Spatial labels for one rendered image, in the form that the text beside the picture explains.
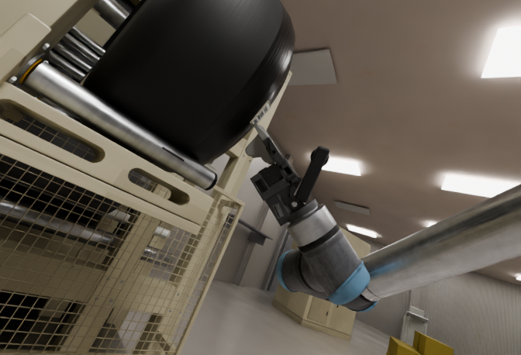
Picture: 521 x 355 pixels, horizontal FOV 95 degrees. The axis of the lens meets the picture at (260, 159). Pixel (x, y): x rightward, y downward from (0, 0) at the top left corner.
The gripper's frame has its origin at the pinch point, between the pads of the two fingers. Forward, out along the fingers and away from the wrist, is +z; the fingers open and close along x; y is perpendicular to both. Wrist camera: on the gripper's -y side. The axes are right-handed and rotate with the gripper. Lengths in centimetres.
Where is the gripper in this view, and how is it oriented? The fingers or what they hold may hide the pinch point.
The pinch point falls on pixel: (260, 126)
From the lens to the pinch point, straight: 51.9
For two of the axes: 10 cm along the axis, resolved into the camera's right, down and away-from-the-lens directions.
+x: 1.9, 0.9, 9.8
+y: -8.3, 5.4, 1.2
